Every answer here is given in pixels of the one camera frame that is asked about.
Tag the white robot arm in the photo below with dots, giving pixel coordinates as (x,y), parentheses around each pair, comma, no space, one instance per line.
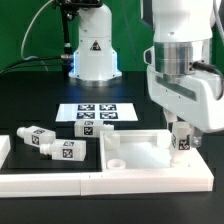
(182,36)

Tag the white L-shaped fence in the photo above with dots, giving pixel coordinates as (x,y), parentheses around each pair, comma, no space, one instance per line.
(195,178)

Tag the white block at left edge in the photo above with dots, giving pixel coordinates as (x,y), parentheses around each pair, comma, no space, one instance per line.
(5,147)

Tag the black camera stand pole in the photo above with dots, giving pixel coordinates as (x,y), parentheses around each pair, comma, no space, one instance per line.
(69,9)

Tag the white sheet with tags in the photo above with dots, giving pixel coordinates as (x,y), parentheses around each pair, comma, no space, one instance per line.
(96,111)

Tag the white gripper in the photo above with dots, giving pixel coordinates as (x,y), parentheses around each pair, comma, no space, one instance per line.
(197,99)

